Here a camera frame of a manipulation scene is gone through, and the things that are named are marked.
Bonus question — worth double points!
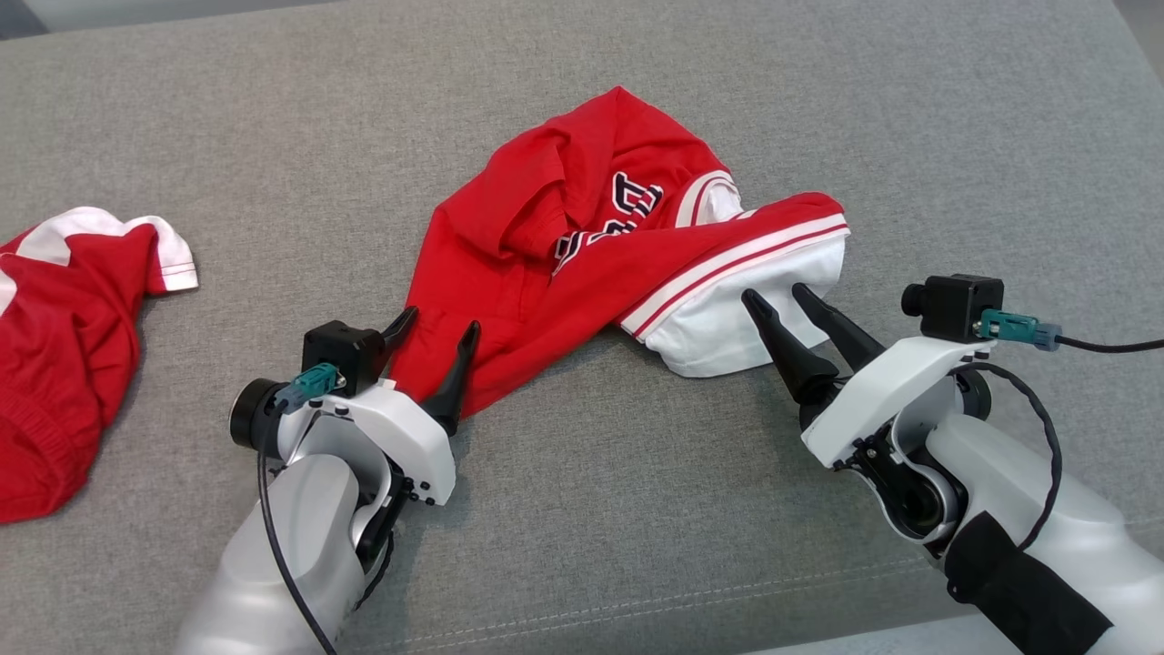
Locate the left camera black cable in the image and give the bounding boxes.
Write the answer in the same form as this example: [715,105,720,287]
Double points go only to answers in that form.
[257,437,339,655]

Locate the camera black cable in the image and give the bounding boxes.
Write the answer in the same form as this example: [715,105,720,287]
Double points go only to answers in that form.
[257,437,339,655]
[1055,335,1164,355]

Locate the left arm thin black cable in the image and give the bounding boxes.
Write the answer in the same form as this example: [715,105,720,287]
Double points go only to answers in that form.
[353,532,397,612]

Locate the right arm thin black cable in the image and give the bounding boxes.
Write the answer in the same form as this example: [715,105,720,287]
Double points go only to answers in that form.
[966,361,1064,553]

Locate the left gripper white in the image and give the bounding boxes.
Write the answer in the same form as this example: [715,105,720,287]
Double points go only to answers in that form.
[277,307,480,572]

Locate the red basketball shorts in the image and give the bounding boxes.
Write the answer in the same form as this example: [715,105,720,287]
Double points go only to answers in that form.
[0,207,199,525]

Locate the camera teal connector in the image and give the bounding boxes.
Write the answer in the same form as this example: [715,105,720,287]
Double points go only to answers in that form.
[276,362,345,415]
[980,309,1063,352]

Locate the red basketball jersey shirt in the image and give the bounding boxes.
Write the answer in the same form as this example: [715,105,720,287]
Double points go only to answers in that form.
[389,86,851,419]

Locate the right camera teal connector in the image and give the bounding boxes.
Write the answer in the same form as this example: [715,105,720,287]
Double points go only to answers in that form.
[980,309,1063,352]

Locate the left camera teal connector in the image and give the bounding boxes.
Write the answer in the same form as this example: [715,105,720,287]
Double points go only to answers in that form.
[276,362,345,415]

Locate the right camera black cable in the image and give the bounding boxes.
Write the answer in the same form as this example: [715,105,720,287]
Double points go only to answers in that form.
[1055,335,1164,355]

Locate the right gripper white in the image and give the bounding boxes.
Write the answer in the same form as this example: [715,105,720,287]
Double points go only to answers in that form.
[741,282,998,549]

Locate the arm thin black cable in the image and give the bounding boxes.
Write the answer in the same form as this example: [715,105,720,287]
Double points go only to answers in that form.
[966,361,1064,553]
[353,532,397,612]

